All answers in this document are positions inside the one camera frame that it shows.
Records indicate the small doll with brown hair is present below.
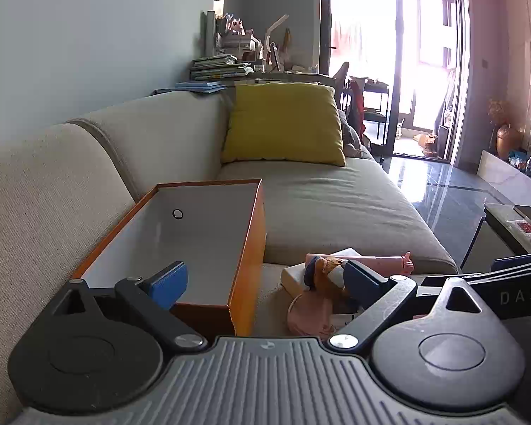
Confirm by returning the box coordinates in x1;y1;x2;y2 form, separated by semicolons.
303;256;351;298

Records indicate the red garment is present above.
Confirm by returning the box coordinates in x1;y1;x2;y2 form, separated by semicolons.
349;80;367;130

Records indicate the stack of books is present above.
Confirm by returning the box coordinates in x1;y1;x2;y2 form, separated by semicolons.
189;54;254;81

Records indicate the blue book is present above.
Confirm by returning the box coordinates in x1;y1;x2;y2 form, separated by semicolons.
175;80;227;94

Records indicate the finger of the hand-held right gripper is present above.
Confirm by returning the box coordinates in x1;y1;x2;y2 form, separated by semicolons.
418;274;492;298

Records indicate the black trolley cart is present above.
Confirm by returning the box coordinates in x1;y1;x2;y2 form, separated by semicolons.
345;76;391;161

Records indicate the copper vase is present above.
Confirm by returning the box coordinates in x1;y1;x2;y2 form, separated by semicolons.
489;97;524;161

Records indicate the beige sofa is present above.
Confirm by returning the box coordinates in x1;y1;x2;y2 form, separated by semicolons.
0;80;461;425

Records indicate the pink cloth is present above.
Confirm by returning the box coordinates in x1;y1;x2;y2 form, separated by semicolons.
287;290;338;338

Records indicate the desk organizer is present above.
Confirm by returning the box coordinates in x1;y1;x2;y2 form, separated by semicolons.
204;9;266;60

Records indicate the white long box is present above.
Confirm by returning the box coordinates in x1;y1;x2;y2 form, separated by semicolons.
281;248;364;298

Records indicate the grey pillow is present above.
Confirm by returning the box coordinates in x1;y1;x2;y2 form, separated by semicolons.
338;110;369;158

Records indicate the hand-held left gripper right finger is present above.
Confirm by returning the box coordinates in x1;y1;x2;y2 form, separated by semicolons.
329;259;497;351

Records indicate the glass sliding door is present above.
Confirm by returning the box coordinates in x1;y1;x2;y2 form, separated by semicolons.
320;0;470;165

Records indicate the coffee table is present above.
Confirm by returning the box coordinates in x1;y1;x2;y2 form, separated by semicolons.
460;203;531;276

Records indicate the white desk lamp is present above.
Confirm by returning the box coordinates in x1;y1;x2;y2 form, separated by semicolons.
264;13;291;72

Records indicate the yellow pillow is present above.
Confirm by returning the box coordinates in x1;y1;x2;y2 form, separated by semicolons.
221;82;347;168

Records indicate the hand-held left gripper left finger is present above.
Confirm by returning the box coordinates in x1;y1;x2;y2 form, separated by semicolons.
52;260;210;356

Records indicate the white low cabinet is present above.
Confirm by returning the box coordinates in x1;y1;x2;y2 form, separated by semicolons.
475;149;531;206

